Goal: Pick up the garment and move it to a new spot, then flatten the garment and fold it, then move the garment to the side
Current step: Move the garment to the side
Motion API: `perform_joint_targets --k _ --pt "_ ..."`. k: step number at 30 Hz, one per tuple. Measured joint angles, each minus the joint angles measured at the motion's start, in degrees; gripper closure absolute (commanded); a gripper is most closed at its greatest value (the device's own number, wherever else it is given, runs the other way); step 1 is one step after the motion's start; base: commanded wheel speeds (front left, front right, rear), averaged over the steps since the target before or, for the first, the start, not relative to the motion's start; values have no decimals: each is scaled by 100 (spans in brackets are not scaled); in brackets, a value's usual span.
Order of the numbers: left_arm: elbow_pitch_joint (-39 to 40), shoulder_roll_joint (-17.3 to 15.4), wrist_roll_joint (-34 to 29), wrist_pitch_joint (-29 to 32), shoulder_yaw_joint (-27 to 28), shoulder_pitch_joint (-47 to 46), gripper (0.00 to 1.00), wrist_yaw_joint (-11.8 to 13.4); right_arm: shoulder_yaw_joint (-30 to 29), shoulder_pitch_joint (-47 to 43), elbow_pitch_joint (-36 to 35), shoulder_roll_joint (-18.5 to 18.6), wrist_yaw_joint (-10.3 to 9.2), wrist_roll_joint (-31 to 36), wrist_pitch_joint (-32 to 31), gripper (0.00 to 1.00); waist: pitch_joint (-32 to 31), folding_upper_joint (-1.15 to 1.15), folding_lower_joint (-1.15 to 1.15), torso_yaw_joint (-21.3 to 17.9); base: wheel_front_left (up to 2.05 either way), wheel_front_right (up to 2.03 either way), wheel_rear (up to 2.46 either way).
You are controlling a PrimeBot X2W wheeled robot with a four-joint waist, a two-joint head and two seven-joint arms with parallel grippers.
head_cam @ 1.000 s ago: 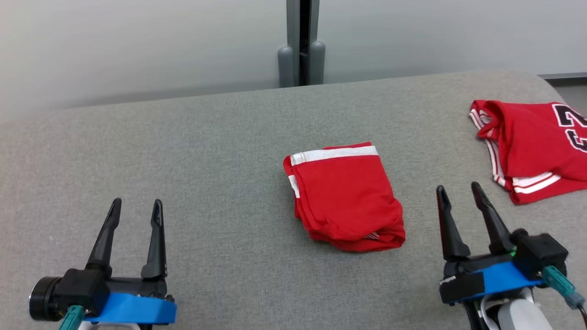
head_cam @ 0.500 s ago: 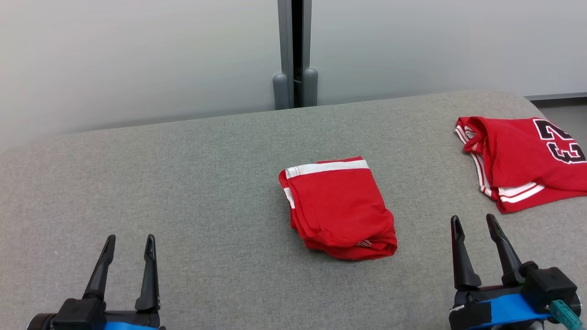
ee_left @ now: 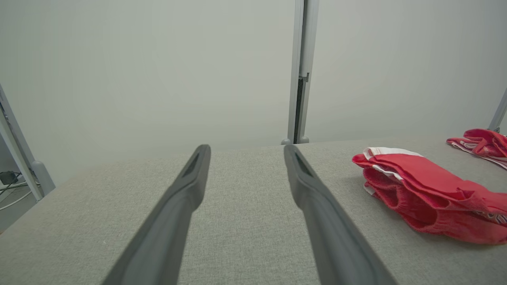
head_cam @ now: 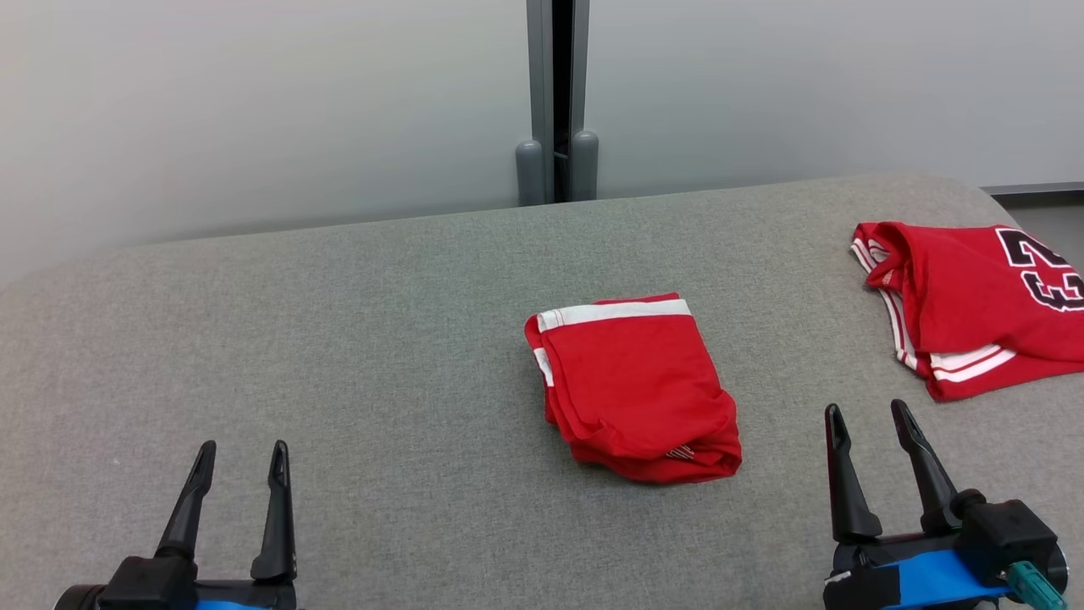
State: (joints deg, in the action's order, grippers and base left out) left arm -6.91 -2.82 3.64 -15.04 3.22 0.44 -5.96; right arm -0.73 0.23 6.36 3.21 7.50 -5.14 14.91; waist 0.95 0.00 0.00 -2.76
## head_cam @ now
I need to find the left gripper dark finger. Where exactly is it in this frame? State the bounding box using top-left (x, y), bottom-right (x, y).
top-left (155, 441), bottom-right (217, 560)
top-left (251, 440), bottom-right (297, 583)

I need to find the left gripper body black blue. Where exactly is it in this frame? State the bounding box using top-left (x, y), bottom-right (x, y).
top-left (53, 555), bottom-right (299, 610)

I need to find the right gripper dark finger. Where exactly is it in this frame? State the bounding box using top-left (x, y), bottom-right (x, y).
top-left (891, 399), bottom-right (960, 535)
top-left (825, 404), bottom-right (883, 545)

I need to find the right gripper body black blue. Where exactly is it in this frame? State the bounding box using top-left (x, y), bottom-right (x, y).
top-left (823, 490), bottom-right (1070, 610)

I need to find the red jersey number 23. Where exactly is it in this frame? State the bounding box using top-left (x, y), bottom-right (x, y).
top-left (850, 221), bottom-right (1084, 403)

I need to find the red shorts white stripe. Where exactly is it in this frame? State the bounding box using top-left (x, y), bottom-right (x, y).
top-left (523, 292), bottom-right (744, 485)

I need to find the teal connector right gripper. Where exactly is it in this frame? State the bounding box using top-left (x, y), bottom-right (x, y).
top-left (1006, 561), bottom-right (1070, 610)

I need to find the grey fabric sofa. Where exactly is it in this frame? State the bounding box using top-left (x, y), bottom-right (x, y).
top-left (0, 174), bottom-right (1084, 610)

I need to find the grey wall skirting strip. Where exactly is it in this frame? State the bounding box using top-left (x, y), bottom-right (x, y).
top-left (982, 182), bottom-right (1084, 198)

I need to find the grey cylinder post foot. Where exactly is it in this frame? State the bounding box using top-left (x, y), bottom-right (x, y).
top-left (516, 139), bottom-right (545, 208)
top-left (569, 129), bottom-right (600, 202)

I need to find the grey partition post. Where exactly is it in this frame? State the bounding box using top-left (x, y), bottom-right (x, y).
top-left (527, 0), bottom-right (591, 204)

